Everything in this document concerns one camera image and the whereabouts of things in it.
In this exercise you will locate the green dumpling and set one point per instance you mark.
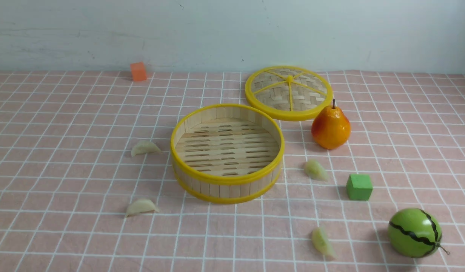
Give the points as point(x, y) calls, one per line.
point(321, 243)
point(315, 171)

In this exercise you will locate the white dumpling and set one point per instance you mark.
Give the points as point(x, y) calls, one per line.
point(144, 147)
point(140, 206)

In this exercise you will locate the bamboo steamer tray yellow rim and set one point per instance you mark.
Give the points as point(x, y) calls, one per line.
point(227, 153)

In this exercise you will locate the woven steamer lid yellow rim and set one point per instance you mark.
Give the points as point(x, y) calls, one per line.
point(288, 93)

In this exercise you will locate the orange yellow toy pear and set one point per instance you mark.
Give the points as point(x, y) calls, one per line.
point(331, 128)

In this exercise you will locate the orange foam cube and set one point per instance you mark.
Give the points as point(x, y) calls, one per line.
point(138, 71)

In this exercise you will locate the green foam cube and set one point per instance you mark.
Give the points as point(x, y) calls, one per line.
point(359, 187)

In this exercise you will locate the pink checkered tablecloth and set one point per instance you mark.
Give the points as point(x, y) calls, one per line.
point(67, 177)

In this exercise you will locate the green toy watermelon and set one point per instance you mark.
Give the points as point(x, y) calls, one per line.
point(415, 233)

